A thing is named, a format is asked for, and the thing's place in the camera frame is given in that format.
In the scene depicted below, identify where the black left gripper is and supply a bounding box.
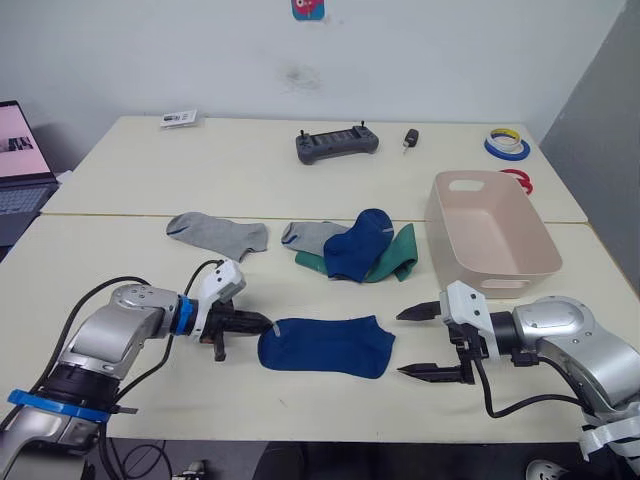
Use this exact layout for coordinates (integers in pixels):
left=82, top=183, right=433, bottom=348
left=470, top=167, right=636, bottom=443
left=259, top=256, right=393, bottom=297
left=201, top=299, right=272, bottom=362

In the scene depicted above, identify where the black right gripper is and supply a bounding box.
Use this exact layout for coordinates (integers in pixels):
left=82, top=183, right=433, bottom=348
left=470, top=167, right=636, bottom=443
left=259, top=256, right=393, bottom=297
left=395, top=300, right=489, bottom=387

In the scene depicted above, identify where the dark blue sock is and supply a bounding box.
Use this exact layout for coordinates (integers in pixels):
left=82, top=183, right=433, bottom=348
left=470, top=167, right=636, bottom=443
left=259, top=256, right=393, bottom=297
left=323, top=208, right=396, bottom=284
left=257, top=314, right=397, bottom=382

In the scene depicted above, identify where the pink plastic container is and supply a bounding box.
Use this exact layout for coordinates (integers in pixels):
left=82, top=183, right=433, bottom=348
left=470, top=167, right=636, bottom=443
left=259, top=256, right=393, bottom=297
left=424, top=170, right=564, bottom=300

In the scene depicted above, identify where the grey sock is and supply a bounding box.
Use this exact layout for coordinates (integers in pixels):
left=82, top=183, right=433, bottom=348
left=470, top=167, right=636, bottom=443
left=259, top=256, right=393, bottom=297
left=280, top=221, right=352, bottom=254
left=166, top=211, right=270, bottom=264

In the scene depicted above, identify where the green sock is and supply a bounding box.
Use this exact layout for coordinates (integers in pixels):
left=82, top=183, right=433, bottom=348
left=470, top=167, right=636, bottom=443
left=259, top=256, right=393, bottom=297
left=294, top=222, right=418, bottom=284

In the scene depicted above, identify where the white perforated rounded object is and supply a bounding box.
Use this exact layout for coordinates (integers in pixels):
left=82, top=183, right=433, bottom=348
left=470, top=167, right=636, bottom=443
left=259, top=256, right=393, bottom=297
left=524, top=459, right=569, bottom=480

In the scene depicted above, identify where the red tape roll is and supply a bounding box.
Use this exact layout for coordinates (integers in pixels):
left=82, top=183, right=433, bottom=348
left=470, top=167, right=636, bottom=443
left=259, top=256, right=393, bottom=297
left=499, top=168, right=536, bottom=195

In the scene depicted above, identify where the grey remote controller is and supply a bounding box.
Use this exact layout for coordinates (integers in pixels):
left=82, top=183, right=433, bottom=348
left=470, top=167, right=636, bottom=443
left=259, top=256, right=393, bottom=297
left=295, top=119, right=380, bottom=166

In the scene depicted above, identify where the blue tape roll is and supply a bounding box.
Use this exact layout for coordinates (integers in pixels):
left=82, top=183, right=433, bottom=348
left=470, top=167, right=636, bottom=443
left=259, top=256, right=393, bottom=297
left=483, top=136, right=532, bottom=163

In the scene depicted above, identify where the small white card package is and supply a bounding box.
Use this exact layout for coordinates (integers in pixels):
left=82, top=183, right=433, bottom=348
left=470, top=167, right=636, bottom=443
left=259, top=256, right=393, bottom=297
left=159, top=108, right=199, bottom=130

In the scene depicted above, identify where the grey laptop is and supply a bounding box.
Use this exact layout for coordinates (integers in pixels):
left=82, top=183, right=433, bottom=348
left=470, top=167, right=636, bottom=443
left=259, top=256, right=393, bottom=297
left=0, top=99, right=62, bottom=247

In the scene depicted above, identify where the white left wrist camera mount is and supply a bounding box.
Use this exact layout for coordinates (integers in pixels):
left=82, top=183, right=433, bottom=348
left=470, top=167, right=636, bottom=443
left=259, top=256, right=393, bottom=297
left=192, top=259, right=247, bottom=344

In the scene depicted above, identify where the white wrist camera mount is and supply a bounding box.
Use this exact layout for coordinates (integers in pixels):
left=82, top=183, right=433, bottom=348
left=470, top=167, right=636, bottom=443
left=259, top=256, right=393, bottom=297
left=439, top=280, right=501, bottom=361
left=192, top=259, right=247, bottom=344

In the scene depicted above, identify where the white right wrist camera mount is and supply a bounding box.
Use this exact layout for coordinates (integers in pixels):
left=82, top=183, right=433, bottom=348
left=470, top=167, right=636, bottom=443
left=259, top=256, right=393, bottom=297
left=439, top=280, right=501, bottom=361

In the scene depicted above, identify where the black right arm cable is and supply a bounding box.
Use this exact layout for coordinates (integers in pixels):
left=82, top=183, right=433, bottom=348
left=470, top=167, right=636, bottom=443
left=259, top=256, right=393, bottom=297
left=473, top=358, right=597, bottom=420

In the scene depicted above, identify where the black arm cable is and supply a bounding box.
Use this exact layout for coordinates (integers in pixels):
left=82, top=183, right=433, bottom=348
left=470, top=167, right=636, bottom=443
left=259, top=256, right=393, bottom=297
left=42, top=258, right=226, bottom=401
left=473, top=358, right=597, bottom=420

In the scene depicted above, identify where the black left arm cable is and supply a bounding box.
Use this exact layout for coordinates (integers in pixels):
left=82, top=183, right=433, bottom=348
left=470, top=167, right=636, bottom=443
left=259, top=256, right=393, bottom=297
left=42, top=258, right=226, bottom=401

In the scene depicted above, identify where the black floor cable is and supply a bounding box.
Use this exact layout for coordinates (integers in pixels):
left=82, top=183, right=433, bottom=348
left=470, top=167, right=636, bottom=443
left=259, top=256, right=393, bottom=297
left=98, top=438, right=174, bottom=480

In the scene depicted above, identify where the blue pink wall sticker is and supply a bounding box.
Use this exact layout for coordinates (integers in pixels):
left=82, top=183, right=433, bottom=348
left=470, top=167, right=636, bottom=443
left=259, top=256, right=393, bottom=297
left=290, top=0, right=327, bottom=23

